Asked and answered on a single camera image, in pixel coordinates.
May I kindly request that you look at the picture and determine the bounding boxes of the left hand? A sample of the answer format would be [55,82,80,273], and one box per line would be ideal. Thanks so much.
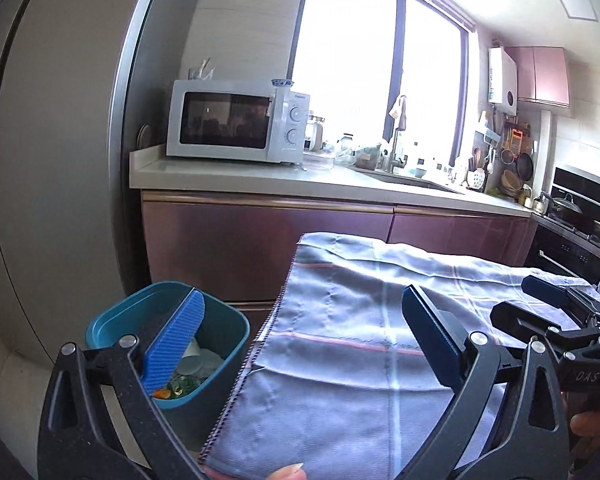
[202,463,308,480]

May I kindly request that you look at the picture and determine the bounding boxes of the white paper cup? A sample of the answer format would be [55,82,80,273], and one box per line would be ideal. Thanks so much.
[176,339,224,378]

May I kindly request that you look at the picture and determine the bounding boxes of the white water heater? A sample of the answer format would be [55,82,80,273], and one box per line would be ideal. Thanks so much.
[488,47,518,116]

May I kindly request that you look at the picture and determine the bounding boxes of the kitchen faucet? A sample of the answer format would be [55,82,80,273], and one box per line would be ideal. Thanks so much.
[383,94,411,174]

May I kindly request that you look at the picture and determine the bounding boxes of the black oven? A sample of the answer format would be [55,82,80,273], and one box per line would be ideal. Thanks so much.
[524,166,600,293]

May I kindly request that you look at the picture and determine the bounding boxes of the metal kettle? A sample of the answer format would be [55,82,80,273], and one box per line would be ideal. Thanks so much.
[532,193,550,216]

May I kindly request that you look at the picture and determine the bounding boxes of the orange peel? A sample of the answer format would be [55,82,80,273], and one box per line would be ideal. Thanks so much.
[152,388,172,400]

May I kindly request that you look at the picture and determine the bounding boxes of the purple kitchen cabinets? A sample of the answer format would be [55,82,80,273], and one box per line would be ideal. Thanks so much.
[140,190,534,321]

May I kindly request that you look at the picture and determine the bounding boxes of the right hand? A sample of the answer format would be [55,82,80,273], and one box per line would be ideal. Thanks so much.
[570,410,600,460]

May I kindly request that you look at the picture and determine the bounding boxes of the teal trash bin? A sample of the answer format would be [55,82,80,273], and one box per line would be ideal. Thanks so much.
[85,281,250,451]

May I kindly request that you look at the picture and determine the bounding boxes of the pink wall cabinet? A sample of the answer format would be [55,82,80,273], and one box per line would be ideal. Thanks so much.
[505,47,571,110]

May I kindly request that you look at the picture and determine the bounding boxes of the clear green plastic wrapper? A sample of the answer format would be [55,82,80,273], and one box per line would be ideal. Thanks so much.
[168,374,200,399]

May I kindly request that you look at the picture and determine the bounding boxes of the white microwave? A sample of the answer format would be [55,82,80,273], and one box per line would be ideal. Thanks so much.
[166,79,310,165]

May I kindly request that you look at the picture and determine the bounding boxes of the grey checked tablecloth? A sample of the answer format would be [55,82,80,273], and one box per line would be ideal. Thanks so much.
[200,233,600,479]

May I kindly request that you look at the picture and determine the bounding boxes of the grey refrigerator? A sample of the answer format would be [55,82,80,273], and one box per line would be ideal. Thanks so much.
[0,0,202,371]

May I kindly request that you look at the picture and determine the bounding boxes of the black hanging pan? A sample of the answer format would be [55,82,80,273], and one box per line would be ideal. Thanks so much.
[515,153,534,182]

